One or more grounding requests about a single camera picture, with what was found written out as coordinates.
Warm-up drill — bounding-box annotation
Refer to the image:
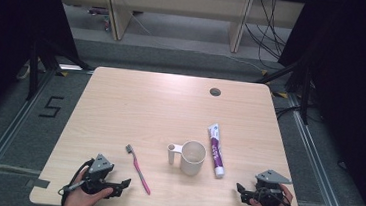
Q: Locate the black metal stand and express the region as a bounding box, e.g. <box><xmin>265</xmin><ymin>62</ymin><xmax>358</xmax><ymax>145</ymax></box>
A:
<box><xmin>25</xmin><ymin>38</ymin><xmax>96</xmax><ymax>107</ymax></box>
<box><xmin>252</xmin><ymin>54</ymin><xmax>317</xmax><ymax>126</ymax></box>

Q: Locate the white cup with handle holder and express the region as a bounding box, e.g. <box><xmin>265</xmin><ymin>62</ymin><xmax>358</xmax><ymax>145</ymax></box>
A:
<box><xmin>165</xmin><ymin>138</ymin><xmax>209</xmax><ymax>178</ymax></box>

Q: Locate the black curtain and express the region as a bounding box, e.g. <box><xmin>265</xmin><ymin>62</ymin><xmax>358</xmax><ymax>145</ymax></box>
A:
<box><xmin>0</xmin><ymin>0</ymin><xmax>85</xmax><ymax>141</ymax></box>
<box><xmin>264</xmin><ymin>0</ymin><xmax>366</xmax><ymax>206</ymax></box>

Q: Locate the grey table cable grommet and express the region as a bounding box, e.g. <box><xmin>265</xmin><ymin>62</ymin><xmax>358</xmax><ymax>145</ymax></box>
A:
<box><xmin>209</xmin><ymin>86</ymin><xmax>222</xmax><ymax>98</ymax></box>

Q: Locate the white purple toothpaste tube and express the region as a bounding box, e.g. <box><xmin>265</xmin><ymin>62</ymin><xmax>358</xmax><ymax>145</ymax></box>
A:
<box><xmin>203</xmin><ymin>122</ymin><xmax>230</xmax><ymax>180</ymax></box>

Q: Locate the aluminium floor rail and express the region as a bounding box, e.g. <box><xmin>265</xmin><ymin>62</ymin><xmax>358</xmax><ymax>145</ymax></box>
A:
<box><xmin>277</xmin><ymin>92</ymin><xmax>360</xmax><ymax>206</ymax></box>
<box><xmin>0</xmin><ymin>62</ymin><xmax>59</xmax><ymax>206</ymax></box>

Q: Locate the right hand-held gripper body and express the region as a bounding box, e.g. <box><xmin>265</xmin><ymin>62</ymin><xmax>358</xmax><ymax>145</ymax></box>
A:
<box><xmin>250</xmin><ymin>167</ymin><xmax>294</xmax><ymax>206</ymax></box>

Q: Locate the bundle of black cables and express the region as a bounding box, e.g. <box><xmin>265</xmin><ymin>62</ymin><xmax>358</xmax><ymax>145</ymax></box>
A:
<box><xmin>240</xmin><ymin>0</ymin><xmax>293</xmax><ymax>72</ymax></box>

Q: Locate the pink toothbrush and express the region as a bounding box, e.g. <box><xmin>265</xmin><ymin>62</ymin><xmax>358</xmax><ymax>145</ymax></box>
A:
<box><xmin>121</xmin><ymin>143</ymin><xmax>156</xmax><ymax>196</ymax></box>

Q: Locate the white floor object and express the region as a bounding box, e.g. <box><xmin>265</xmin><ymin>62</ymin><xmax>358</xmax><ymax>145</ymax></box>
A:
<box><xmin>15</xmin><ymin>61</ymin><xmax>42</xmax><ymax>82</ymax></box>

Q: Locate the black tape patch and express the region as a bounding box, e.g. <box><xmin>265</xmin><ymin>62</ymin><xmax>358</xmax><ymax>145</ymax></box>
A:
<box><xmin>25</xmin><ymin>177</ymin><xmax>52</xmax><ymax>190</ymax></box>

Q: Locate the light wooden shelf unit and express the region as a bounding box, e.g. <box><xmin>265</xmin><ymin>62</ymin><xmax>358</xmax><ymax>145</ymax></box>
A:
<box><xmin>48</xmin><ymin>0</ymin><xmax>306</xmax><ymax>59</ymax></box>

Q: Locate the person's left hand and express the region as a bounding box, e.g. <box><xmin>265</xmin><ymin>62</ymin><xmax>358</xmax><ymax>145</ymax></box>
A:
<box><xmin>63</xmin><ymin>166</ymin><xmax>117</xmax><ymax>206</ymax></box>

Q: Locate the black floor cable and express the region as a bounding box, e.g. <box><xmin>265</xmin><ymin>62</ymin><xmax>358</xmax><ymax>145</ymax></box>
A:
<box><xmin>274</xmin><ymin>103</ymin><xmax>306</xmax><ymax>124</ymax></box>

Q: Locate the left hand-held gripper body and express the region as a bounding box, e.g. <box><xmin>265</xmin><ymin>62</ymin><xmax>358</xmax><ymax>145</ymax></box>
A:
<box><xmin>80</xmin><ymin>152</ymin><xmax>126</xmax><ymax>200</ymax></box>

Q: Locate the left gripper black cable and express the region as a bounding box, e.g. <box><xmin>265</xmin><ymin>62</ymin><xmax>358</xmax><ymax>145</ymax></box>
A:
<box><xmin>56</xmin><ymin>155</ymin><xmax>97</xmax><ymax>206</ymax></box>

